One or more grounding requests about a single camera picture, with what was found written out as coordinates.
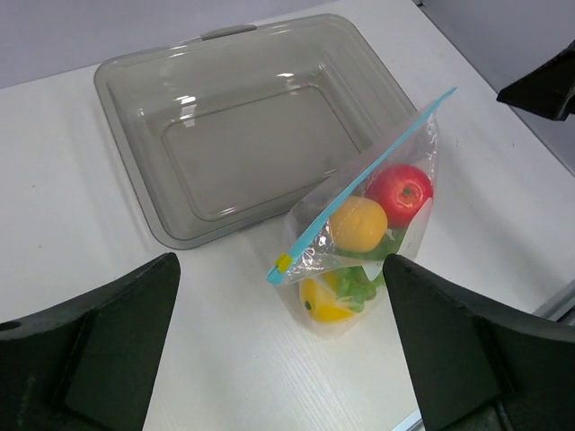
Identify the clear zip top bag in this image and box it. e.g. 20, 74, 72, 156
266, 89, 454, 338

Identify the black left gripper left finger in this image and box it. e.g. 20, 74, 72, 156
1, 252, 181, 430

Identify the yellow toy lemon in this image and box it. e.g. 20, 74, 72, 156
298, 272, 357, 324

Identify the orange toy fruit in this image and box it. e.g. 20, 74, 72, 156
329, 196, 388, 253

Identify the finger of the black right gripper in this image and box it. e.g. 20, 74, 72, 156
497, 42, 575, 121

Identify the clear grey plastic tray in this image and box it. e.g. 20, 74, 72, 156
94, 13, 415, 250

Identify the green toy grapes bunch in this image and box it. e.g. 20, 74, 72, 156
335, 229, 406, 313

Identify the red toy tomato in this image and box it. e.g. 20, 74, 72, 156
364, 164, 434, 229

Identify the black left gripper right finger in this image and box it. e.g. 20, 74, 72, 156
383, 254, 574, 430

